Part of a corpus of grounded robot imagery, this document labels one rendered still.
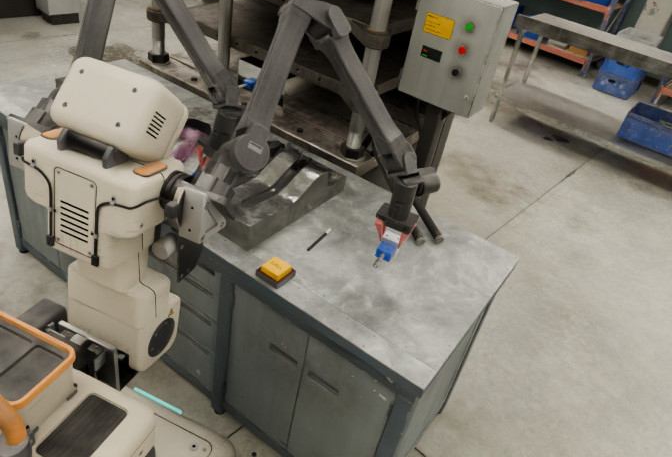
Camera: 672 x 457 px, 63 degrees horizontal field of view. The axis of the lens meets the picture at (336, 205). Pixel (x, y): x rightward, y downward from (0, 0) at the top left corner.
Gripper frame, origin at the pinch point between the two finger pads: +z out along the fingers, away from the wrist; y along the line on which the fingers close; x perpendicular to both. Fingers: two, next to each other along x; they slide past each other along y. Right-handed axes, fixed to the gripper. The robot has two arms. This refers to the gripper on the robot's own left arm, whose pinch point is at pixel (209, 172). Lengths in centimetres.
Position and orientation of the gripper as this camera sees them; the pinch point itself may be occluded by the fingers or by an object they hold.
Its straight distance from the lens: 161.9
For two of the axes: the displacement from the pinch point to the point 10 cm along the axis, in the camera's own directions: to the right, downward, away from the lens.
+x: -5.3, 2.4, -8.1
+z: -3.7, 8.0, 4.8
